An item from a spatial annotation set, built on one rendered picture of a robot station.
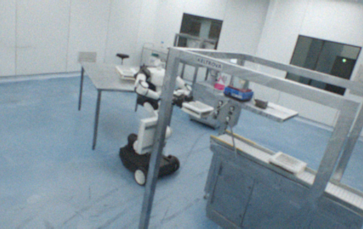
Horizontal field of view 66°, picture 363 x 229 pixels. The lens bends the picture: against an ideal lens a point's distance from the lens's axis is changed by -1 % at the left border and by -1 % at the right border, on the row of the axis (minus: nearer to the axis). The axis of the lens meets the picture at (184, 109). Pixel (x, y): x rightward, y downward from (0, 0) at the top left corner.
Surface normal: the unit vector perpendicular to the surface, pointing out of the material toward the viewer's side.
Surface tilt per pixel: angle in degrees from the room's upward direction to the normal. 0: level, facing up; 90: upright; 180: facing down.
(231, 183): 89
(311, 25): 90
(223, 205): 90
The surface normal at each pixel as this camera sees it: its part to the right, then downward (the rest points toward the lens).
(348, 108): -0.62, 0.12
